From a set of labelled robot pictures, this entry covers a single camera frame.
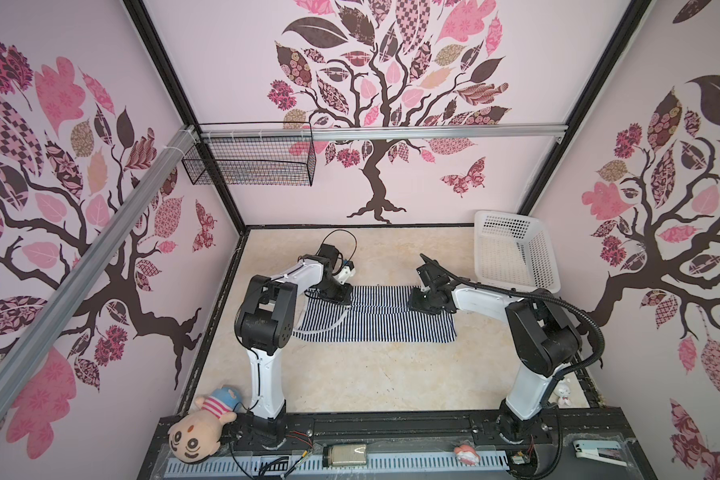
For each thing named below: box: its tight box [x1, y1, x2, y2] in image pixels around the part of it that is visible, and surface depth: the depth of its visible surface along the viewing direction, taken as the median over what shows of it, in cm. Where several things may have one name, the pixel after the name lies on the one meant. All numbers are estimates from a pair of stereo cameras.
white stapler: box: [573, 440, 628, 467], surface depth 71 cm
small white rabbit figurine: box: [556, 381, 572, 408], surface depth 79 cm
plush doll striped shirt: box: [168, 386, 241, 463], surface depth 70 cm
